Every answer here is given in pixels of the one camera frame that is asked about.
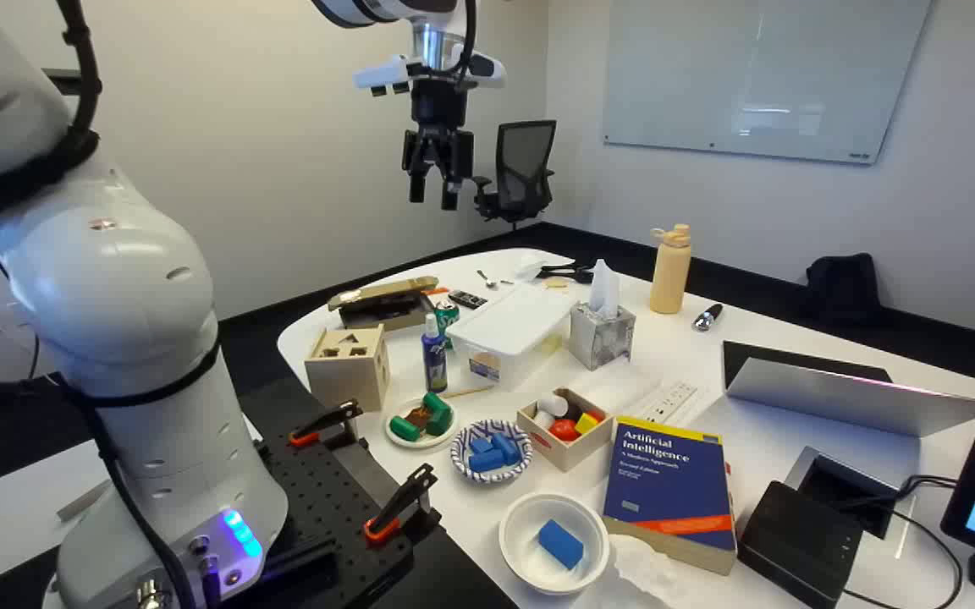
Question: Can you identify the wooden shape sorter box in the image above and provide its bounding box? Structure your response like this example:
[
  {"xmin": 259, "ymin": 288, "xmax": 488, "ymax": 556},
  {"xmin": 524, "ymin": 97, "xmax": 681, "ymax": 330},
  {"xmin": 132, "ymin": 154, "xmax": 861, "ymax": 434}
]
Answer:
[{"xmin": 302, "ymin": 321, "xmax": 391, "ymax": 415}]

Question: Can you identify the silver laptop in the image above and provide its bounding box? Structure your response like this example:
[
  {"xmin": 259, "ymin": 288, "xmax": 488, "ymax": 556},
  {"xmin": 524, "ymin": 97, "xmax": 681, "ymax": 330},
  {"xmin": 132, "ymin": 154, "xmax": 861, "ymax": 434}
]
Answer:
[{"xmin": 691, "ymin": 354, "xmax": 975, "ymax": 499}]

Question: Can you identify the grey tissue box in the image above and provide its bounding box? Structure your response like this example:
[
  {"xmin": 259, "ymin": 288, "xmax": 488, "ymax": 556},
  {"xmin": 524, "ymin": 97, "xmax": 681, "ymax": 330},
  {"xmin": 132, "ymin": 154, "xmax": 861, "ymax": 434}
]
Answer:
[{"xmin": 567, "ymin": 257, "xmax": 641, "ymax": 373}]

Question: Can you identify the small white plate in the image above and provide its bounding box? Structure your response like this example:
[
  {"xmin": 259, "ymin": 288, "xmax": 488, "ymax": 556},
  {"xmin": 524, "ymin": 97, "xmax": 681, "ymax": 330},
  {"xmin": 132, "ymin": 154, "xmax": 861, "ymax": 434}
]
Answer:
[{"xmin": 380, "ymin": 391, "xmax": 459, "ymax": 453}]

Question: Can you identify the glass wall whiteboard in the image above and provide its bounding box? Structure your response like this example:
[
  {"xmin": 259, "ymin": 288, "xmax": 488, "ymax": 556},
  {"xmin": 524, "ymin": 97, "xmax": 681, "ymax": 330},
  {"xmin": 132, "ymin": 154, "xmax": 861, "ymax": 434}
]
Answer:
[{"xmin": 603, "ymin": 0, "xmax": 937, "ymax": 170}]

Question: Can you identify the white crumpled cloth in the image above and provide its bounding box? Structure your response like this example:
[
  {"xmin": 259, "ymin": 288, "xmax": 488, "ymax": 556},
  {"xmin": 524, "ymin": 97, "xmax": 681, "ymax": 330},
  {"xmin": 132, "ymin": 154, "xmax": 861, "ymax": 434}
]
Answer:
[{"xmin": 567, "ymin": 531, "xmax": 708, "ymax": 609}]

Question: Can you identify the black backpack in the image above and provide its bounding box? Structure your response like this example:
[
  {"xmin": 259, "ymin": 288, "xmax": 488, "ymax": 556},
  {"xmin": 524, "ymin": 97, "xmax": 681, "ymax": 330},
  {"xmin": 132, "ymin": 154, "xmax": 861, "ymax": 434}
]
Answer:
[{"xmin": 803, "ymin": 249, "xmax": 885, "ymax": 330}]

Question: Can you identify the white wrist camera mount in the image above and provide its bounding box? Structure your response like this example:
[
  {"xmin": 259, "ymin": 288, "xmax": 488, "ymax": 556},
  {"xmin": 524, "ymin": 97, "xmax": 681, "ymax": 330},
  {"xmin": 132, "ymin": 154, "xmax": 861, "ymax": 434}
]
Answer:
[{"xmin": 347, "ymin": 50, "xmax": 509, "ymax": 101}]

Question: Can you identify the blue toy block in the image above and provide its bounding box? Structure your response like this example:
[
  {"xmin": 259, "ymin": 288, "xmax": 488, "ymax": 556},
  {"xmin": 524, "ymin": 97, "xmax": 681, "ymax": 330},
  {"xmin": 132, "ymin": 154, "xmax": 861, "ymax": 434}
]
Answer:
[{"xmin": 463, "ymin": 424, "xmax": 520, "ymax": 474}]

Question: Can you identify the blue textbook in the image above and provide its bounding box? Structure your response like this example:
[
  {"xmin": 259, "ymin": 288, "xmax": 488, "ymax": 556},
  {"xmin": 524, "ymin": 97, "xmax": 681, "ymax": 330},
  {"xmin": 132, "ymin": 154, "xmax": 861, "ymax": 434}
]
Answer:
[{"xmin": 599, "ymin": 411, "xmax": 738, "ymax": 579}]

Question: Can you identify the blue patterned bowl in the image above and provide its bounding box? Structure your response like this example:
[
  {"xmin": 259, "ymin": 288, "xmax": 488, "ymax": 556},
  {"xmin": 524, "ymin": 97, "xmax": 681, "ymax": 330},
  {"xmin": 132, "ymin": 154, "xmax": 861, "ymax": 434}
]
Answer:
[{"xmin": 451, "ymin": 420, "xmax": 536, "ymax": 487}]

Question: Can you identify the black orange clamp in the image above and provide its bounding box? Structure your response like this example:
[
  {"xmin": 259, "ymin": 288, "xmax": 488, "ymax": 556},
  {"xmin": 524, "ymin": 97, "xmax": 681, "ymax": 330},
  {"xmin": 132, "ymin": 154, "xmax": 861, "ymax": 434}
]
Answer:
[
  {"xmin": 284, "ymin": 394, "xmax": 364, "ymax": 453},
  {"xmin": 358, "ymin": 461, "xmax": 442, "ymax": 551}
]

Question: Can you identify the white lidded plastic container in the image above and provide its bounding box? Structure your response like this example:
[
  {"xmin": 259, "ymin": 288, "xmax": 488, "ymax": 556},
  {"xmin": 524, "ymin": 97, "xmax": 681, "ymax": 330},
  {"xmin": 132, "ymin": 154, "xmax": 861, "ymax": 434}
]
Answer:
[{"xmin": 442, "ymin": 281, "xmax": 582, "ymax": 391}]

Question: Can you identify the black device cable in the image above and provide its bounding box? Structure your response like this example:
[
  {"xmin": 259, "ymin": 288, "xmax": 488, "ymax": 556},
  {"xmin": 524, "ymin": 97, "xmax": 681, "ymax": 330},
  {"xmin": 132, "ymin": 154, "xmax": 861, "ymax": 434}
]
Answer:
[{"xmin": 840, "ymin": 471, "xmax": 971, "ymax": 609}]

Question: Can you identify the black box device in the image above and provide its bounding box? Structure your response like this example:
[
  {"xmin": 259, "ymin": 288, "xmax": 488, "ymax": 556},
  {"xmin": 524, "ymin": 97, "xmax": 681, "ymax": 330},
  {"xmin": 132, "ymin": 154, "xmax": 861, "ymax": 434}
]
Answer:
[{"xmin": 734, "ymin": 478, "xmax": 865, "ymax": 582}]

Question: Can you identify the wooden brush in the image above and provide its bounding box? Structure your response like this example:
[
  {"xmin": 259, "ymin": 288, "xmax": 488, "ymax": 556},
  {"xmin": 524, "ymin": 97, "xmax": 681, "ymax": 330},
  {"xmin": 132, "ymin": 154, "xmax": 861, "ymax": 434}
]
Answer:
[{"xmin": 325, "ymin": 274, "xmax": 442, "ymax": 330}]

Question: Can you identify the black flat box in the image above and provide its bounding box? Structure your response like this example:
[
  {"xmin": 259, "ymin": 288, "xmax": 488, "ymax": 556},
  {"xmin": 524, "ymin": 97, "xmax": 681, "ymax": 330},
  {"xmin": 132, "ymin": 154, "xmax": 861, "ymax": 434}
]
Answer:
[{"xmin": 786, "ymin": 442, "xmax": 919, "ymax": 542}]

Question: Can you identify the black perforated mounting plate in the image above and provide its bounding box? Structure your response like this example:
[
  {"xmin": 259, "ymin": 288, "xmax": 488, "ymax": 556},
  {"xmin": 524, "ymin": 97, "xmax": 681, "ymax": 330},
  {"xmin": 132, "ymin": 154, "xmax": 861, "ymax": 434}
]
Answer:
[{"xmin": 239, "ymin": 374, "xmax": 519, "ymax": 609}]

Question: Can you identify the black stapler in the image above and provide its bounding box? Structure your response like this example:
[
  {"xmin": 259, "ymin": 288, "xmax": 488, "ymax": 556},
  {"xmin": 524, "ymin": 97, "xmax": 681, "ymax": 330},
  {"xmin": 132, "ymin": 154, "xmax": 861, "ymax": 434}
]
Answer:
[{"xmin": 530, "ymin": 257, "xmax": 595, "ymax": 288}]

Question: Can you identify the white bowl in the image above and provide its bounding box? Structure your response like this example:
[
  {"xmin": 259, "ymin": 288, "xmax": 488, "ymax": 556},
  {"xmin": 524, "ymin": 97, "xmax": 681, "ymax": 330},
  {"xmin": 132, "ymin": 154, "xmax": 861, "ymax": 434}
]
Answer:
[{"xmin": 494, "ymin": 489, "xmax": 611, "ymax": 599}]

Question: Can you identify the black mesh office chair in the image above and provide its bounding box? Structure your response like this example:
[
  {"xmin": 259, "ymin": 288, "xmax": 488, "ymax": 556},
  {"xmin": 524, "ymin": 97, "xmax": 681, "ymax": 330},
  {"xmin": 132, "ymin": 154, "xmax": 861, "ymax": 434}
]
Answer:
[{"xmin": 466, "ymin": 118, "xmax": 558, "ymax": 229}]

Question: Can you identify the white remote control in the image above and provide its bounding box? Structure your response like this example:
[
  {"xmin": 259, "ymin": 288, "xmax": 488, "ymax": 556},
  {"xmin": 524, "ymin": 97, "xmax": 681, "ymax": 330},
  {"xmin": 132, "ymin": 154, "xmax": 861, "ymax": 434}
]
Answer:
[{"xmin": 624, "ymin": 374, "xmax": 701, "ymax": 431}]

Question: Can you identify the wooden toy tray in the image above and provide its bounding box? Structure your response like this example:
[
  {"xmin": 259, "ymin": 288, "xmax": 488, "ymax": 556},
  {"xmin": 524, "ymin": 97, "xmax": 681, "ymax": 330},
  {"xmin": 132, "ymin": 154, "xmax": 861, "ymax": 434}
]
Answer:
[{"xmin": 515, "ymin": 385, "xmax": 616, "ymax": 474}]

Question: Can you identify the black marker pen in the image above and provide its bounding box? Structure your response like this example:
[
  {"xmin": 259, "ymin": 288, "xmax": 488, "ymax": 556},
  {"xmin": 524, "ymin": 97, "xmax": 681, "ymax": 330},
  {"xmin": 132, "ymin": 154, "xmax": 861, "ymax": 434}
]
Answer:
[{"xmin": 687, "ymin": 296, "xmax": 727, "ymax": 336}]

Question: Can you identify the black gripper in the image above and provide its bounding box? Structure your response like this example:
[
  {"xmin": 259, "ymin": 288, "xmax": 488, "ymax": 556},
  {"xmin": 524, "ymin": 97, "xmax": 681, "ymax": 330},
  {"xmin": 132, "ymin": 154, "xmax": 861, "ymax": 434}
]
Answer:
[{"xmin": 398, "ymin": 71, "xmax": 476, "ymax": 214}]

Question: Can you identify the beige water bottle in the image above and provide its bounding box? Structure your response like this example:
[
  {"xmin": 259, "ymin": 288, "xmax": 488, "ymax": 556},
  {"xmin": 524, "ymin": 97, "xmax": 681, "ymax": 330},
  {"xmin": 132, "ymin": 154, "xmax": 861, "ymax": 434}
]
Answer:
[{"xmin": 647, "ymin": 218, "xmax": 698, "ymax": 319}]

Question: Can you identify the white paper sheet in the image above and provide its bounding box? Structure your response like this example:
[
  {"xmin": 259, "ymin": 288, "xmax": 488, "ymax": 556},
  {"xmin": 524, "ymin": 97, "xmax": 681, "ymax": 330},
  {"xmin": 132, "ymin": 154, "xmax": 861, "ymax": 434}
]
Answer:
[{"xmin": 0, "ymin": 435, "xmax": 118, "ymax": 585}]

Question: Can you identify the blue rectangular block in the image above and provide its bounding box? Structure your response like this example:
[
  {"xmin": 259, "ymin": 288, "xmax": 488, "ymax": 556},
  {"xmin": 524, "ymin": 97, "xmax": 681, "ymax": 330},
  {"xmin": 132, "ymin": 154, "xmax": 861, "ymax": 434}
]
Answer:
[{"xmin": 536, "ymin": 518, "xmax": 589, "ymax": 571}]

